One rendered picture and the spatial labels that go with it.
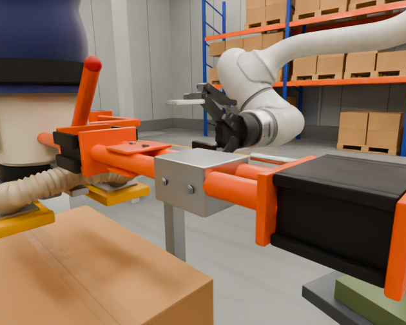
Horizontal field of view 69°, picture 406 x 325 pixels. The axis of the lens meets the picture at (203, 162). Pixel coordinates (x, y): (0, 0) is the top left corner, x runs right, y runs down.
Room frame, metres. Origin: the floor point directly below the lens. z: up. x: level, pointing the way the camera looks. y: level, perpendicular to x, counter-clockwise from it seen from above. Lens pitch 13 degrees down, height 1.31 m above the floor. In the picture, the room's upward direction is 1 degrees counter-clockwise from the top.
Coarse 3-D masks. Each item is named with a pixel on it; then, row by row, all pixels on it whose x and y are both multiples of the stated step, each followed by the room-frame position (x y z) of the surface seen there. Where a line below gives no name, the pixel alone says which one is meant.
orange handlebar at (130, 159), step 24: (120, 120) 0.77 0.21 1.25; (48, 144) 0.49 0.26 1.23; (120, 144) 0.36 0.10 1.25; (144, 144) 0.34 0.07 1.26; (168, 144) 0.35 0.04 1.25; (120, 168) 0.34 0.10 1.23; (144, 168) 0.29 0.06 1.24; (240, 168) 0.26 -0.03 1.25; (264, 168) 0.25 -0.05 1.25; (216, 192) 0.22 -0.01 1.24; (240, 192) 0.20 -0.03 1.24
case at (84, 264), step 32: (64, 224) 0.80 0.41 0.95; (96, 224) 0.79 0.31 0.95; (0, 256) 0.63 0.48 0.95; (32, 256) 0.62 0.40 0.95; (64, 256) 0.62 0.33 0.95; (96, 256) 0.62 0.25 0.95; (128, 256) 0.62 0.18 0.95; (160, 256) 0.61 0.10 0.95; (0, 288) 0.51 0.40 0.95; (32, 288) 0.50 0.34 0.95; (64, 288) 0.50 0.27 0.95; (96, 288) 0.50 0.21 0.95; (128, 288) 0.50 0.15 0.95; (160, 288) 0.50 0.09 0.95; (192, 288) 0.50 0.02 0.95; (0, 320) 0.42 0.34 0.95; (32, 320) 0.42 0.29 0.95; (64, 320) 0.42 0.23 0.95; (96, 320) 0.42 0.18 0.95; (128, 320) 0.42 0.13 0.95; (160, 320) 0.43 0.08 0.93; (192, 320) 0.49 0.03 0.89
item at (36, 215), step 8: (24, 208) 0.46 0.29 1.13; (32, 208) 0.45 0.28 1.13; (40, 208) 0.47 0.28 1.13; (0, 216) 0.42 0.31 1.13; (8, 216) 0.43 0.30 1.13; (16, 216) 0.44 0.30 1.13; (24, 216) 0.43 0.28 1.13; (32, 216) 0.43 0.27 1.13; (40, 216) 0.44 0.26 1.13; (48, 216) 0.44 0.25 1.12; (0, 224) 0.40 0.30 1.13; (8, 224) 0.41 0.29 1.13; (16, 224) 0.41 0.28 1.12; (24, 224) 0.42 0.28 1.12; (32, 224) 0.43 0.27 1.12; (40, 224) 0.44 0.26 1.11; (0, 232) 0.40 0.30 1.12; (8, 232) 0.40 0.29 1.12; (16, 232) 0.41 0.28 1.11
